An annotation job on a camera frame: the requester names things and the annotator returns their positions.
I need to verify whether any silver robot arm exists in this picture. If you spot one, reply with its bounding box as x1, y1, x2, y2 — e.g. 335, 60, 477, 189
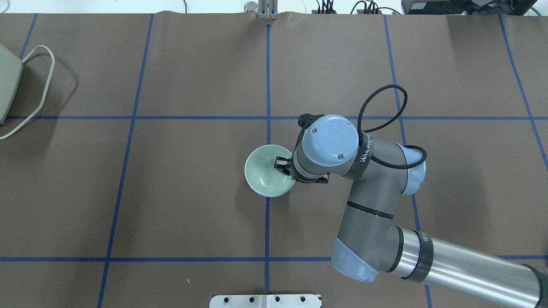
272, 113, 547, 308

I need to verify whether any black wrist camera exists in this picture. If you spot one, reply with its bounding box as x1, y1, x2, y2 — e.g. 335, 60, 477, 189
298, 113, 325, 139

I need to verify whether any green bowl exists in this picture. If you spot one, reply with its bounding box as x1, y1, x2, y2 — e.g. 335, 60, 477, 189
244, 145, 296, 192

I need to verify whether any white pedestal column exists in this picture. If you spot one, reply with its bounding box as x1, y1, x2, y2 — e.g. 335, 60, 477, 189
209, 294, 323, 308

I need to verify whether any cream toaster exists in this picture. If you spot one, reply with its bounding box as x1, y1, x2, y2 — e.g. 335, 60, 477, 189
0, 44, 23, 125

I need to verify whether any aluminium frame post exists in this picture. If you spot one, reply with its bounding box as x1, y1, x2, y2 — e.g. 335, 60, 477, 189
256, 0, 279, 20

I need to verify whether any blue bowl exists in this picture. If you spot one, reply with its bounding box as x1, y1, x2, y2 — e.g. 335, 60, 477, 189
253, 188, 291, 198

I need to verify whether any black laptop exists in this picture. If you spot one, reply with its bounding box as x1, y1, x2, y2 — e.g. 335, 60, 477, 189
401, 0, 537, 16

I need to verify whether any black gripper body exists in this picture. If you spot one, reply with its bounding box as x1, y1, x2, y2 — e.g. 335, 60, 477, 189
290, 159, 330, 184

